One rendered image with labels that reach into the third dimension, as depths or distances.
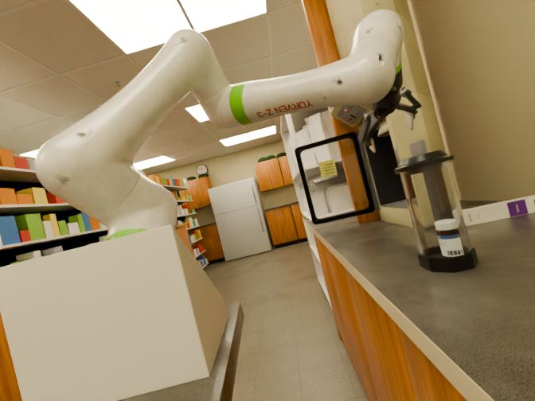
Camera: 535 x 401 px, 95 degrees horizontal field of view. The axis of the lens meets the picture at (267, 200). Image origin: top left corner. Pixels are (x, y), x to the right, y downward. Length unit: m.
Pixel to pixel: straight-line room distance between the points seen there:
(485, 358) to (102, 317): 0.48
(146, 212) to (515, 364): 0.58
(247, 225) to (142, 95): 5.36
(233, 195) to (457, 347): 5.64
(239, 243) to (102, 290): 5.57
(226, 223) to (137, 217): 5.42
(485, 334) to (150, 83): 0.71
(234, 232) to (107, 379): 5.54
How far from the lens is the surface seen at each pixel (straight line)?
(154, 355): 0.45
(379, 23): 0.68
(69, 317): 0.48
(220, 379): 0.43
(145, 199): 0.57
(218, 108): 0.77
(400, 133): 1.01
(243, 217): 5.86
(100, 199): 0.54
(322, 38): 1.51
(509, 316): 0.48
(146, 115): 0.60
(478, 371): 0.38
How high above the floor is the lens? 1.16
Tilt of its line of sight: level
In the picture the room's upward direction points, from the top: 14 degrees counter-clockwise
